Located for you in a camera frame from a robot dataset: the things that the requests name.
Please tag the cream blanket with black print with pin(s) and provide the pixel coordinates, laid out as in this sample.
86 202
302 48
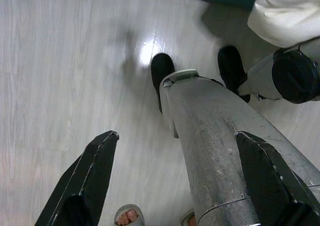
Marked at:
282 13

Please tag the black robot foot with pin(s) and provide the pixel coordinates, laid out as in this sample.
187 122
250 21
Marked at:
230 66
162 66

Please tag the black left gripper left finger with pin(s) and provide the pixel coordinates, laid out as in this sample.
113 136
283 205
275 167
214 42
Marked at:
80 191

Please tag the beige open-toe slipper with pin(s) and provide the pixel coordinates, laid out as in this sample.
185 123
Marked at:
138 211
185 217

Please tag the silver robot right leg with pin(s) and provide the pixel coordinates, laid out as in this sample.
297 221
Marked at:
262 78

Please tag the silver robot left leg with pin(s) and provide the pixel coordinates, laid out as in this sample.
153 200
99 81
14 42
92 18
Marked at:
207 136

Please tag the silver robot leg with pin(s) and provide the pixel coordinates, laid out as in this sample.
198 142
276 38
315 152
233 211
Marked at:
207 136
262 78

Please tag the black robot left foot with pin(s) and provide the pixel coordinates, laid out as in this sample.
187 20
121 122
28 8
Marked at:
162 66

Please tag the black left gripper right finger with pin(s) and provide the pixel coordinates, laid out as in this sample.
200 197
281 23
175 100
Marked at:
272 186

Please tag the black robot right foot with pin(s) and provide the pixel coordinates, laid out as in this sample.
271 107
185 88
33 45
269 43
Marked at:
230 66

